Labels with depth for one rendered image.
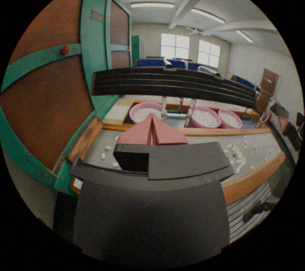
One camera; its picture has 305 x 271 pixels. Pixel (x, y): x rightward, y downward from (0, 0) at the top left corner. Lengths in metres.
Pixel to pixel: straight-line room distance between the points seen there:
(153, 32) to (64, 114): 5.24
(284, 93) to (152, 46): 6.48
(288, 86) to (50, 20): 5.34
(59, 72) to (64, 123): 0.22
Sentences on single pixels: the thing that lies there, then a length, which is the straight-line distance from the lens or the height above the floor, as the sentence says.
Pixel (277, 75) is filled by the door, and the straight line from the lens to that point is 5.17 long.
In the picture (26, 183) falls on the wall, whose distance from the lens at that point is 1.37.
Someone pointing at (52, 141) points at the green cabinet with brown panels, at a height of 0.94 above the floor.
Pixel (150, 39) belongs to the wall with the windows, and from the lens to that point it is 5.31.
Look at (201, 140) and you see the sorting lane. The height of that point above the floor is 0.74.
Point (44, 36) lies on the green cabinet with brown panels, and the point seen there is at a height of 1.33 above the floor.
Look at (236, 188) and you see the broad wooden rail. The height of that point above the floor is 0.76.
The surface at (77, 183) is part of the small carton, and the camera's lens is 0.47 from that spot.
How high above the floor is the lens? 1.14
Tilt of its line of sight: 38 degrees down
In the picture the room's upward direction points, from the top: straight up
